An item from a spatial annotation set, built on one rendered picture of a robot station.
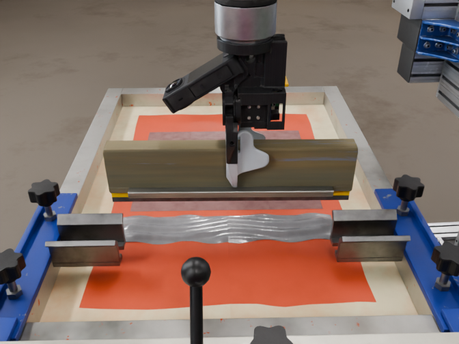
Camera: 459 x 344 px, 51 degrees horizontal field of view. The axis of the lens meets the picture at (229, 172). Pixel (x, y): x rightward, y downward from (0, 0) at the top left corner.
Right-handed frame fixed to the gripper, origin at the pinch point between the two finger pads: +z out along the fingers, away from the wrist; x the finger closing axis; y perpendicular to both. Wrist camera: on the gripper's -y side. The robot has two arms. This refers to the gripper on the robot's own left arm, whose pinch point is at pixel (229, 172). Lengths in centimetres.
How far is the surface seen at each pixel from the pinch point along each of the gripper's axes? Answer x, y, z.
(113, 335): -20.8, -14.6, 9.8
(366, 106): 257, 104, 110
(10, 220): 131, -105, 108
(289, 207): 9.2, 10.8, 13.5
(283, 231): 1.6, 8.8, 12.8
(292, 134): 36.8, 15.1, 13.6
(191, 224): 3.6, -6.3, 12.6
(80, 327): -19.6, -18.8, 9.8
